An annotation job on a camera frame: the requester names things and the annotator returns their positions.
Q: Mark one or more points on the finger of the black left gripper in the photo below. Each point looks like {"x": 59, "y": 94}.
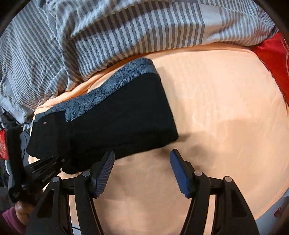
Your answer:
{"x": 40, "y": 173}

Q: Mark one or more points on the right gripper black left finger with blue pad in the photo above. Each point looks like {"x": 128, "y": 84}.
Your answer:
{"x": 52, "y": 212}

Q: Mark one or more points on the black pants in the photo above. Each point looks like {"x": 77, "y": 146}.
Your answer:
{"x": 128, "y": 114}

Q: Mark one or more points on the dark grey clothing pile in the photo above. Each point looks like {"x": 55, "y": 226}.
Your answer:
{"x": 14, "y": 141}

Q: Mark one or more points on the person's left hand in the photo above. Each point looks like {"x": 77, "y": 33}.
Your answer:
{"x": 23, "y": 211}

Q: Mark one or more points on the light blue bed sheet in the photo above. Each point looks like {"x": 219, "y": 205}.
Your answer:
{"x": 269, "y": 219}

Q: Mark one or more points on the peach bed blanket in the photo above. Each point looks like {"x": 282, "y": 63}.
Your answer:
{"x": 232, "y": 121}

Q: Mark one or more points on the grey striped duvet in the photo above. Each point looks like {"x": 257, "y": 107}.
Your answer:
{"x": 52, "y": 46}

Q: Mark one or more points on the red embroidered cushion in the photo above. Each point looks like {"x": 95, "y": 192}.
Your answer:
{"x": 273, "y": 53}

